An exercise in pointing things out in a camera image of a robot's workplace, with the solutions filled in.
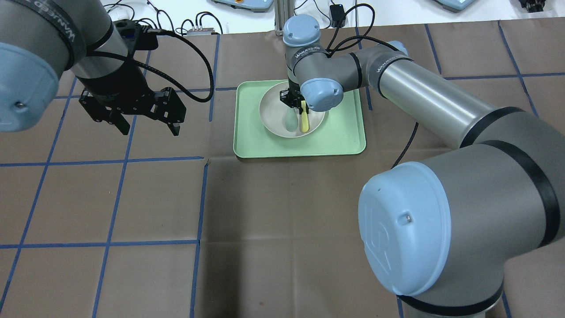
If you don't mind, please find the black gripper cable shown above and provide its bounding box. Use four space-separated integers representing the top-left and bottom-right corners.
327 4 419 169
86 27 215 103

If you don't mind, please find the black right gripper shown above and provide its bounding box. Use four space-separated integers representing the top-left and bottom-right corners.
280 79 305 109

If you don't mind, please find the teal green plastic spoon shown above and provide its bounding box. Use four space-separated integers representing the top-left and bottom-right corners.
284 107 298 133

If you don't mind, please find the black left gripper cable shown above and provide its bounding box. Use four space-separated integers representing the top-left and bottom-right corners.
86 27 215 103

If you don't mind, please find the light green plastic tray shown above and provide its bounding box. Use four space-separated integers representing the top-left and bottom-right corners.
234 80 366 158

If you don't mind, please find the aluminium frame post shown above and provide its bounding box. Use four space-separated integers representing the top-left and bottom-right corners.
274 0 294 36

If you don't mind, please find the blue teach pendant tablet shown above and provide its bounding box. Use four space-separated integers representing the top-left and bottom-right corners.
434 0 474 13

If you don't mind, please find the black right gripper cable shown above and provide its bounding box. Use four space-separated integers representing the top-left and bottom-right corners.
327 4 419 169

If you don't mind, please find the yellow plastic fork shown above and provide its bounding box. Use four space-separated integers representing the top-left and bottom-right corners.
299 100 309 133

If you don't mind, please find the white round plate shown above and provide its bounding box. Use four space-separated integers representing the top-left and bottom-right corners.
260 81 326 138

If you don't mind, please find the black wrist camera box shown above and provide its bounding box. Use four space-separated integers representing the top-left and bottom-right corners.
113 19 158 54

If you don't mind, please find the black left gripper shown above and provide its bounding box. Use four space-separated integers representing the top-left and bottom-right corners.
79 57 186 136

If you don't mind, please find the black power adapter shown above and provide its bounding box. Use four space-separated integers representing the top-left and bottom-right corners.
329 4 347 28

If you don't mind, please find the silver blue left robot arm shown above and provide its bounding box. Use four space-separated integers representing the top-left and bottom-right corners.
0 0 186 136

